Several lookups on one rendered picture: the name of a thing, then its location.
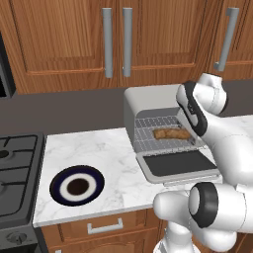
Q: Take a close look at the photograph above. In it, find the wooden lower cupboard door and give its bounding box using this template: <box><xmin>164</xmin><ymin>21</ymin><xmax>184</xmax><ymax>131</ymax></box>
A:
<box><xmin>47</xmin><ymin>230</ymin><xmax>167</xmax><ymax>253</ymax></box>

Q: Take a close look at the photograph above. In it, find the silver toaster oven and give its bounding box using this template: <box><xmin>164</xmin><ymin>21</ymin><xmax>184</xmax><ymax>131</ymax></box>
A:
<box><xmin>123</xmin><ymin>83</ymin><xmax>213</xmax><ymax>155</ymax></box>

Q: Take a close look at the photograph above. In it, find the wooden cupboard door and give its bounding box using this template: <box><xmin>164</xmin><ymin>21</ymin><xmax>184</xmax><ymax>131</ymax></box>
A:
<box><xmin>211</xmin><ymin>0</ymin><xmax>253</xmax><ymax>82</ymax></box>
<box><xmin>47</xmin><ymin>230</ymin><xmax>167</xmax><ymax>253</ymax></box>
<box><xmin>0</xmin><ymin>0</ymin><xmax>120</xmax><ymax>96</ymax></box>
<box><xmin>117</xmin><ymin>0</ymin><xmax>219</xmax><ymax>89</ymax></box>

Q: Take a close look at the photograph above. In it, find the grey cupboard handle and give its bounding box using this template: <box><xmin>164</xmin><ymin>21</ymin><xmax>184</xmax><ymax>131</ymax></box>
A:
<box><xmin>101</xmin><ymin>7</ymin><xmax>115</xmax><ymax>79</ymax></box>
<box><xmin>122</xmin><ymin>7</ymin><xmax>133</xmax><ymax>79</ymax></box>
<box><xmin>213</xmin><ymin>7</ymin><xmax>241</xmax><ymax>73</ymax></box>

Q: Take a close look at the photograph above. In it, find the toaster oven door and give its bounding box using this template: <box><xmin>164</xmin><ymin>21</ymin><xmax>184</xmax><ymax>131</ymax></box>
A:
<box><xmin>135</xmin><ymin>147</ymin><xmax>222</xmax><ymax>186</ymax></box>

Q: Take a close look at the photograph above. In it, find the black hob knob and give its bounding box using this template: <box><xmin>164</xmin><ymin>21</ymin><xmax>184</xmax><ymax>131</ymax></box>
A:
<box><xmin>6</xmin><ymin>231</ymin><xmax>28</xmax><ymax>245</ymax></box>

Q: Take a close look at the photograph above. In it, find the brown baguette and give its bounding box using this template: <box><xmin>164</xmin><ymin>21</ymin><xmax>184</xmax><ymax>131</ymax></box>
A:
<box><xmin>152</xmin><ymin>127</ymin><xmax>193</xmax><ymax>140</ymax></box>

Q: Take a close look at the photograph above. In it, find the black microwave oven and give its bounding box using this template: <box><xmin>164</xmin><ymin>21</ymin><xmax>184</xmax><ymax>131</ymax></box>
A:
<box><xmin>0</xmin><ymin>32</ymin><xmax>17</xmax><ymax>99</ymax></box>

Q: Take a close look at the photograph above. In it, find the grey drawer handle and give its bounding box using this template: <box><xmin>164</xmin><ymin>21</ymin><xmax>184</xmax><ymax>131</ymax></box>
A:
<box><xmin>86</xmin><ymin>217</ymin><xmax>125</xmax><ymax>236</ymax></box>

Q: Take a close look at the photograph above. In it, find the black hob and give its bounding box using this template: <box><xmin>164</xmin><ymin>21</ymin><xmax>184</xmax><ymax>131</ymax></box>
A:
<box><xmin>0</xmin><ymin>131</ymin><xmax>46</xmax><ymax>253</ymax></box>

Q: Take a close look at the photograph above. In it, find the wooden drawer front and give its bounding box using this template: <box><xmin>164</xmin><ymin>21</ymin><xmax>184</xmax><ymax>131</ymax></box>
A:
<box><xmin>41</xmin><ymin>208</ymin><xmax>157</xmax><ymax>243</ymax></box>

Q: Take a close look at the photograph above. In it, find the blue and white plate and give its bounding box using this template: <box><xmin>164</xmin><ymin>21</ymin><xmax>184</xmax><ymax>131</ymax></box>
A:
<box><xmin>48</xmin><ymin>164</ymin><xmax>106</xmax><ymax>208</ymax></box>

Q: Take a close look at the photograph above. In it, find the wire toaster oven rack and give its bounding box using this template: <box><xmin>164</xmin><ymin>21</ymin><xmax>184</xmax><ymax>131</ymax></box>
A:
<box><xmin>134</xmin><ymin>116</ymin><xmax>200</xmax><ymax>153</ymax></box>

